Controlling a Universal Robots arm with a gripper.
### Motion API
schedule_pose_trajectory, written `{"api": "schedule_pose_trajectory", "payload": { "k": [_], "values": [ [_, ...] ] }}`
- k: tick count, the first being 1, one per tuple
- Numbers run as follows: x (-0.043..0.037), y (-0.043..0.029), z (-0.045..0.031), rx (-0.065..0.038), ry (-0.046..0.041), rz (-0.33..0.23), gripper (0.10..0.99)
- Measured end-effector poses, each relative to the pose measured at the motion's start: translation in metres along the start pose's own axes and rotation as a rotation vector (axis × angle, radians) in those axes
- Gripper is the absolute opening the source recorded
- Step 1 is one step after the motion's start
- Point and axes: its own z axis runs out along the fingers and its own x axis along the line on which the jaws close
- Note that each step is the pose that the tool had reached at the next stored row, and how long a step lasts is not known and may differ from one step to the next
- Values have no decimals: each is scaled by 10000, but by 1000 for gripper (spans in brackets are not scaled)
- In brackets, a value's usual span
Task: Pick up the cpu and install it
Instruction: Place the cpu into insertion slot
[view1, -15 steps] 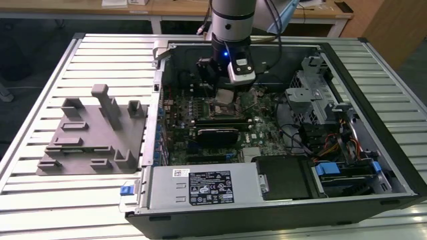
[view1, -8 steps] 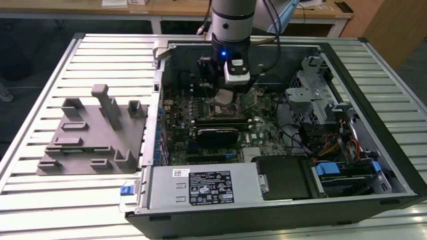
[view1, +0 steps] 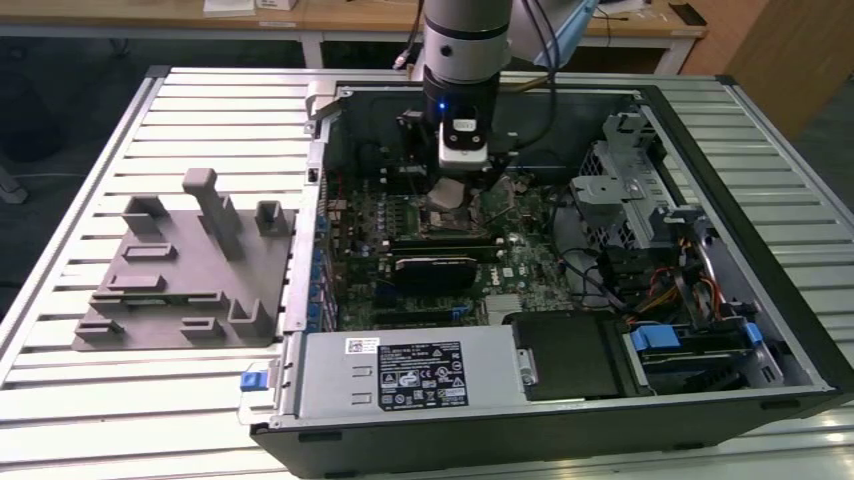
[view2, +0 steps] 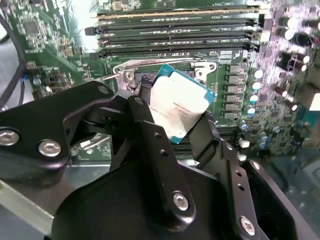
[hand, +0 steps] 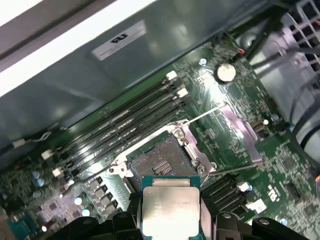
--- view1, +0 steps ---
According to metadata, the silver chipset heatsink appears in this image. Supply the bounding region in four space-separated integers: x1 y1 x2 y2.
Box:
483 293 527 317

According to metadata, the wooden desk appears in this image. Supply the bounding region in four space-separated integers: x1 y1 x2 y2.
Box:
0 0 710 76

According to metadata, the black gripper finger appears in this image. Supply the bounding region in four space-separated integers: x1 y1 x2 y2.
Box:
483 133 522 195
396 111 434 175

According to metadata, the red wire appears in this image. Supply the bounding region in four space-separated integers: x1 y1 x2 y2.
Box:
650 266 689 296

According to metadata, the white paper box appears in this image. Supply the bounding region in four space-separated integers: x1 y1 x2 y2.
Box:
203 0 256 17

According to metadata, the black camera cable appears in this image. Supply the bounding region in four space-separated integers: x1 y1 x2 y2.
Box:
506 0 563 154

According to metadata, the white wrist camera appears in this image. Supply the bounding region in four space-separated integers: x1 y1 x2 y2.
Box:
436 117 490 172

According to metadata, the black graphics card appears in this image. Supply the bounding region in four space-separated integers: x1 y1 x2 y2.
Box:
390 255 480 298

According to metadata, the silver metal drive cage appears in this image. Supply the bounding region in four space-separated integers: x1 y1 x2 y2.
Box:
566 112 679 251

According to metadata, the grey curved metal bar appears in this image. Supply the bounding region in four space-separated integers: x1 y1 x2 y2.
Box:
690 219 759 326

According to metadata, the black PC case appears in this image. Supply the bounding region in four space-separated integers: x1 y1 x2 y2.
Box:
236 74 854 477

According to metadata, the black expansion slot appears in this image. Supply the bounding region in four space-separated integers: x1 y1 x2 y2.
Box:
370 309 456 324

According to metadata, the yellow wire bundle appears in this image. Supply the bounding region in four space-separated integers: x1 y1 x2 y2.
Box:
630 292 679 316

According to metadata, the orange flat cable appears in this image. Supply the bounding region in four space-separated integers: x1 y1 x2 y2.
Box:
706 277 729 314

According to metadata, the wooden cabinet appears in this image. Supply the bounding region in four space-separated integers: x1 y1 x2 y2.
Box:
681 0 854 146

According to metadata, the grey parts rack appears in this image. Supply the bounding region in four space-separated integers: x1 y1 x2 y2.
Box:
69 167 300 354

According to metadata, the silver CPU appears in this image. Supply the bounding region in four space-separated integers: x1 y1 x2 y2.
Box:
428 178 470 211

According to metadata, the green RAM stick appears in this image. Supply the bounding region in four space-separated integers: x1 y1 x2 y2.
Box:
390 239 502 262

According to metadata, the green motherboard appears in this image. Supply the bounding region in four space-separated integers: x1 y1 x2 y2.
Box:
319 167 583 334

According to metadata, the black cable with brass plug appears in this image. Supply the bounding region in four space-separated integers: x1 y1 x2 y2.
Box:
498 0 562 95

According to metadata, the silver power supply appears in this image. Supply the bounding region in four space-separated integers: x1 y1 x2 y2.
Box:
283 327 530 421

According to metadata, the silver disk bay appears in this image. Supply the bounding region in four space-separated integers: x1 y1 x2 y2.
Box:
619 319 835 401

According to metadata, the CPU socket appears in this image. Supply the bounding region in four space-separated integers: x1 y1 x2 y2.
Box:
414 197 492 239

